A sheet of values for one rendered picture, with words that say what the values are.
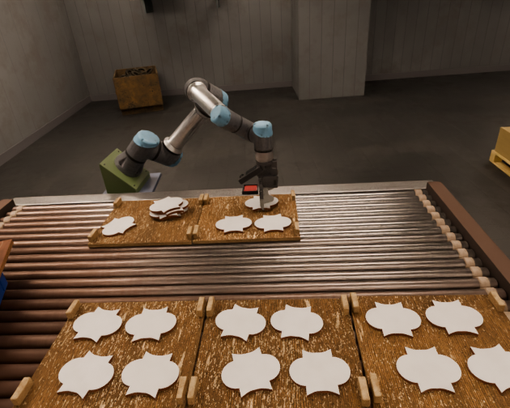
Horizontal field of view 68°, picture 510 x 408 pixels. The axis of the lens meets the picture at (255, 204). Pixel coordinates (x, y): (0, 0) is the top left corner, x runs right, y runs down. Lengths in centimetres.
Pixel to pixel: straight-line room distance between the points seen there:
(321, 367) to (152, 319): 49
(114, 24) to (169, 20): 105
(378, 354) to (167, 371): 53
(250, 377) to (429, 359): 43
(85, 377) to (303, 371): 54
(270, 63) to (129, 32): 279
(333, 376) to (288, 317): 21
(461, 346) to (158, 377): 76
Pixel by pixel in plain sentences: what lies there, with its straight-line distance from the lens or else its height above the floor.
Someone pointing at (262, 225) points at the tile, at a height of 95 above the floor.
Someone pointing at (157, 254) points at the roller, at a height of 92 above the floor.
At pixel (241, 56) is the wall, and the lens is 806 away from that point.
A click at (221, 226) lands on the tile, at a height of 95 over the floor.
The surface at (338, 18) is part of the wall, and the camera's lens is 702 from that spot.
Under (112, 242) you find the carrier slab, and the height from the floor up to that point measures 94.
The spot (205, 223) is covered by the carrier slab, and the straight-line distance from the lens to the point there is 156.
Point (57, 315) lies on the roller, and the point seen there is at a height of 92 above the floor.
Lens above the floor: 175
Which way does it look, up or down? 29 degrees down
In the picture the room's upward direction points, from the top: 4 degrees counter-clockwise
